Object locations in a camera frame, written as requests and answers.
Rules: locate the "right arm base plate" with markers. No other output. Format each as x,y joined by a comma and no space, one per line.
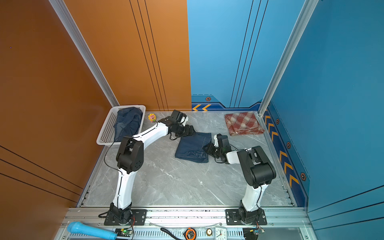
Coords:
234,216

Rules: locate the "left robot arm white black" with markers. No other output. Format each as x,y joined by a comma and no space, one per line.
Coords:
130,158

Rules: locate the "small round brass object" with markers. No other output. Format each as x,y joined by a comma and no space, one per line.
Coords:
209,232

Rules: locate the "red plaid skirt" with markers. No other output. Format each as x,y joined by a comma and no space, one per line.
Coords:
244,123

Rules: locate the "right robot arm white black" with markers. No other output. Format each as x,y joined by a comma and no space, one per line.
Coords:
258,172

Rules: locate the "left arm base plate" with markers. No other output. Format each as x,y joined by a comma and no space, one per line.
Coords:
137,218

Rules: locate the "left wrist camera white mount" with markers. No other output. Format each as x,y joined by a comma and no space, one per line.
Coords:
184,120

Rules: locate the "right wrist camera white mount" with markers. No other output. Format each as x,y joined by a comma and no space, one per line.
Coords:
216,141

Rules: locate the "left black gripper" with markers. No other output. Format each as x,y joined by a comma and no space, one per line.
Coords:
187,131

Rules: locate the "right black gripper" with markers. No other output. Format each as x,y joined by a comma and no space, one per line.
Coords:
209,149

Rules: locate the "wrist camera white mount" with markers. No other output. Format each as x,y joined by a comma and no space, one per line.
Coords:
184,120
216,141

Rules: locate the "blue microphone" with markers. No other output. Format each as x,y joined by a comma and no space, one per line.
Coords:
80,228

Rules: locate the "dark blue denim skirt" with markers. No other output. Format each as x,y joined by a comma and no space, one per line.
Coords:
191,148

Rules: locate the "small green circuit board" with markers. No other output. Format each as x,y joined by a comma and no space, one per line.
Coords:
124,233

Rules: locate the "yellow flower pink bear toy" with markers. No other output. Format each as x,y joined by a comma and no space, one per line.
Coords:
152,118

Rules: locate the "white plastic laundry basket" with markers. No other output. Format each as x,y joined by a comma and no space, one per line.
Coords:
107,132

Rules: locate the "small white clock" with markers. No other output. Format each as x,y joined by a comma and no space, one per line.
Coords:
221,233

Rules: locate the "aluminium front rail frame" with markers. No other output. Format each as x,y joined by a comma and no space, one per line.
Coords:
283,224

